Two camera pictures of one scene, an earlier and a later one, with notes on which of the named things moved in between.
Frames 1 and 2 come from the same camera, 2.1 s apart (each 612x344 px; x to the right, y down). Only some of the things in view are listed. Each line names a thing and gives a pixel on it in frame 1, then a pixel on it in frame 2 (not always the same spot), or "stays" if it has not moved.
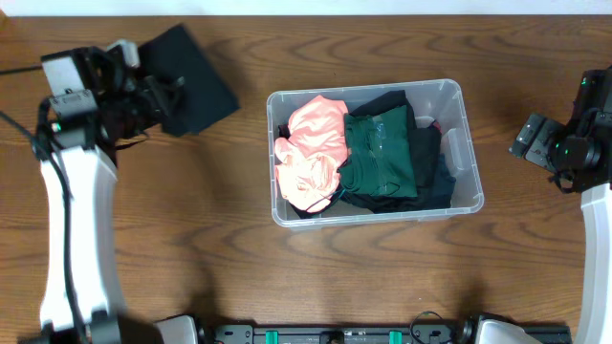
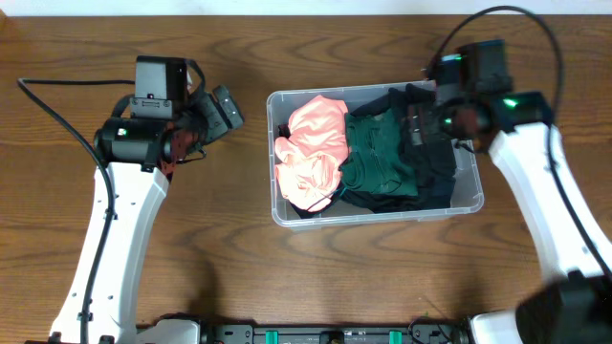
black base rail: (463, 333) stays
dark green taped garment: (380, 155) stays
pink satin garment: (311, 157) stays
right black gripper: (542, 154) to (426, 120)
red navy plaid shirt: (284, 129) stays
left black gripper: (156, 96) to (210, 117)
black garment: (173, 55) to (431, 168)
